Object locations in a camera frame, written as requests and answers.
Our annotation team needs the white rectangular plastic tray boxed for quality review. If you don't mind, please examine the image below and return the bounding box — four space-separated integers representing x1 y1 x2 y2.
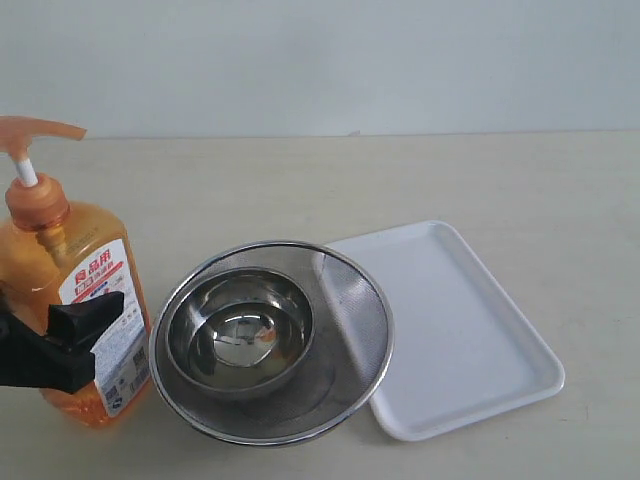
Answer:
312 221 565 441

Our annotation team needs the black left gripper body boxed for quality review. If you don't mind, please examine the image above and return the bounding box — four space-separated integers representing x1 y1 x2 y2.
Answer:
1 292 95 393

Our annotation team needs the small stainless steel bowl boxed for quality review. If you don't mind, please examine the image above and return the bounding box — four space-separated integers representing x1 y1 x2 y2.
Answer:
162 267 316 401

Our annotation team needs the steel mesh colander basket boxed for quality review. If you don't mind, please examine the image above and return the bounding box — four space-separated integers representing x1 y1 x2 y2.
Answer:
149 240 394 447

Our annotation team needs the orange pump soap bottle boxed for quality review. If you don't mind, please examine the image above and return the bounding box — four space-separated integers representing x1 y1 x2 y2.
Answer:
1 116 150 427

